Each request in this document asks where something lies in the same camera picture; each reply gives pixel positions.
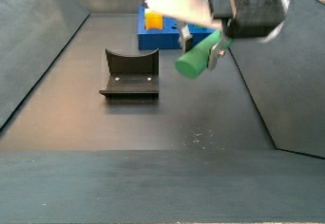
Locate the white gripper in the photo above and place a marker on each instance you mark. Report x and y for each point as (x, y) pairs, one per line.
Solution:
(194, 11)

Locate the long green cylinder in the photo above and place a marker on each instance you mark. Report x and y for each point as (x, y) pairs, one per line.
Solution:
(192, 62)

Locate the blue peg board block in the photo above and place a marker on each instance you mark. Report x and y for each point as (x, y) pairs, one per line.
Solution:
(166, 38)

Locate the black curved cradle fixture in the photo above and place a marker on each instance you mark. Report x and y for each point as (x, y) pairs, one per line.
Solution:
(133, 75)

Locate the yellow notched block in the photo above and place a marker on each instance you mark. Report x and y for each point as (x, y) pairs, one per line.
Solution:
(152, 20)

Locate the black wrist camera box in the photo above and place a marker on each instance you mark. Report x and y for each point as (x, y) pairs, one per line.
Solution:
(247, 18)

